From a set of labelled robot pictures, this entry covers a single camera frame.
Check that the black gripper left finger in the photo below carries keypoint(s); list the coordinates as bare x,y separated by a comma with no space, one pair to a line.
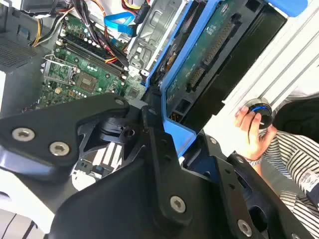
45,129

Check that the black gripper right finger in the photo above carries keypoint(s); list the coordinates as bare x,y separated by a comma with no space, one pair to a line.
231,189

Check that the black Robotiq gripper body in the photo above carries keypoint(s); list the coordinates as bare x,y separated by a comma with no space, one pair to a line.
119,206

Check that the hard disk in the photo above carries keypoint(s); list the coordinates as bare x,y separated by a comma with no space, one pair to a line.
199,64

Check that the person's hand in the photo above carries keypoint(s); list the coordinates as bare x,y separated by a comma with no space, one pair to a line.
251,142

